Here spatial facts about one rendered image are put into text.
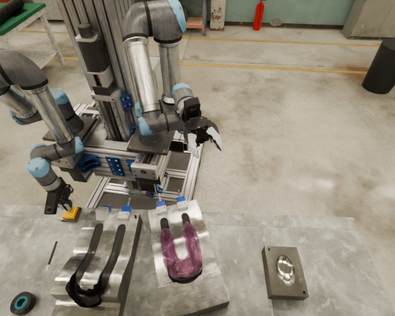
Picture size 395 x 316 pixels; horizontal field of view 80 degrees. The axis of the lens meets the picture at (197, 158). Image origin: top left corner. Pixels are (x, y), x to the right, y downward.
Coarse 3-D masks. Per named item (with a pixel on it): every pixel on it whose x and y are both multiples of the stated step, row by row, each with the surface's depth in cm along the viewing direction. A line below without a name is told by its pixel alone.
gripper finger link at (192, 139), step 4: (188, 136) 71; (192, 136) 70; (196, 136) 70; (188, 140) 69; (192, 140) 69; (196, 140) 70; (188, 144) 69; (192, 144) 68; (196, 144) 68; (192, 148) 67; (196, 148) 67; (192, 152) 67; (196, 152) 66; (196, 156) 66
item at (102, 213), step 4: (100, 208) 114; (104, 208) 114; (108, 208) 117; (96, 212) 112; (100, 212) 112; (104, 212) 112; (108, 212) 117; (96, 216) 113; (100, 216) 113; (104, 216) 113; (100, 220) 113; (104, 220) 113
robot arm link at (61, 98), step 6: (54, 90) 122; (60, 90) 123; (54, 96) 118; (60, 96) 119; (66, 96) 123; (60, 102) 119; (66, 102) 122; (60, 108) 121; (66, 108) 124; (72, 108) 128; (66, 114) 125; (72, 114) 128
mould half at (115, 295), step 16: (96, 224) 112; (112, 224) 112; (128, 224) 112; (80, 240) 107; (112, 240) 107; (128, 240) 107; (80, 256) 102; (96, 256) 102; (128, 256) 102; (64, 272) 95; (96, 272) 95; (112, 272) 95; (128, 272) 101; (64, 288) 90; (112, 288) 90; (128, 288) 101; (64, 304) 93; (112, 304) 92
